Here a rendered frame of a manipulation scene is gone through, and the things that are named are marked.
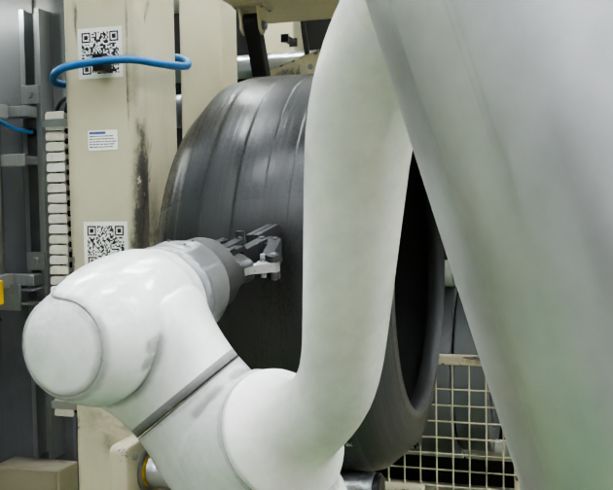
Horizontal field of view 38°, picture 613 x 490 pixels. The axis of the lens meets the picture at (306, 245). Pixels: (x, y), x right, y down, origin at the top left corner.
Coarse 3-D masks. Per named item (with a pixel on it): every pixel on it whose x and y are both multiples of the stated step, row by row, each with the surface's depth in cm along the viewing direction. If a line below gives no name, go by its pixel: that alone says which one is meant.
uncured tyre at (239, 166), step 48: (240, 96) 118; (288, 96) 115; (192, 144) 113; (240, 144) 110; (288, 144) 108; (192, 192) 109; (240, 192) 107; (288, 192) 105; (288, 240) 103; (432, 240) 146; (240, 288) 105; (288, 288) 103; (432, 288) 147; (240, 336) 106; (288, 336) 104; (432, 336) 144; (384, 384) 107; (432, 384) 136; (384, 432) 112
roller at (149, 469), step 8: (144, 464) 125; (152, 464) 125; (144, 472) 125; (152, 472) 124; (344, 472) 117; (352, 472) 117; (360, 472) 117; (368, 472) 117; (376, 472) 117; (144, 480) 125; (152, 480) 124; (160, 480) 124; (344, 480) 116; (352, 480) 116; (360, 480) 116; (368, 480) 115; (376, 480) 115; (384, 480) 118; (352, 488) 115; (360, 488) 115; (368, 488) 115; (376, 488) 115; (384, 488) 118
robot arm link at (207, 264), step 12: (168, 240) 80; (192, 240) 79; (180, 252) 75; (192, 252) 76; (204, 252) 78; (192, 264) 74; (204, 264) 76; (216, 264) 78; (204, 276) 75; (216, 276) 77; (216, 288) 76; (228, 288) 79; (216, 300) 76; (228, 300) 79; (216, 312) 77
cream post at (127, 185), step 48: (96, 0) 131; (144, 0) 132; (144, 48) 131; (96, 96) 132; (144, 96) 131; (144, 144) 131; (96, 192) 133; (144, 192) 132; (144, 240) 132; (96, 432) 136; (96, 480) 136
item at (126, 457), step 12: (144, 432) 129; (120, 444) 123; (132, 444) 123; (120, 456) 121; (132, 456) 123; (144, 456) 125; (120, 468) 122; (132, 468) 123; (120, 480) 122; (132, 480) 123
